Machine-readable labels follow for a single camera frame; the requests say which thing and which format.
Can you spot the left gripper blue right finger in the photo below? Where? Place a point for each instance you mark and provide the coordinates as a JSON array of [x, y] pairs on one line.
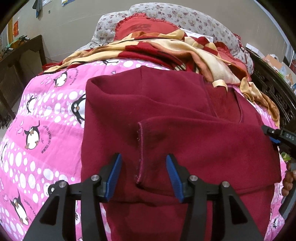
[[179, 176]]

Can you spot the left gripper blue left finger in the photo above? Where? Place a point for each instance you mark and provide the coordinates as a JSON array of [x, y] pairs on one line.
[[109, 175]]

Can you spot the dark red sweater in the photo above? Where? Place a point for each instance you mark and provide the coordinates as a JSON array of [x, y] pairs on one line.
[[145, 114]]

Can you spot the person's right hand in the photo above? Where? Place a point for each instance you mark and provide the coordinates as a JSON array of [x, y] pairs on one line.
[[287, 182]]

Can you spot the dark carved wooden cabinet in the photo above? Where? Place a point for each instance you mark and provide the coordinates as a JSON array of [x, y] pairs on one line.
[[271, 84]]

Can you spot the pink penguin bed sheet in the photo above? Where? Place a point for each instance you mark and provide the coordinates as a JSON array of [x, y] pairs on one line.
[[43, 143]]

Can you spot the red and yellow blanket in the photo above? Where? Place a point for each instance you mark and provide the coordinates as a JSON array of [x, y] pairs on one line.
[[177, 51]]

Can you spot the dark wooden side table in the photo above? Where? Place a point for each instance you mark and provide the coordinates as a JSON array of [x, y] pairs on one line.
[[13, 58]]

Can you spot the grey floral pillow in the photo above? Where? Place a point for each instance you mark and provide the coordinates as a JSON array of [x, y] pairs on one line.
[[183, 17]]

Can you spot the red frilled pillow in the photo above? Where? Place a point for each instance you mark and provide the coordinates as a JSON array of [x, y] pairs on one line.
[[143, 26]]

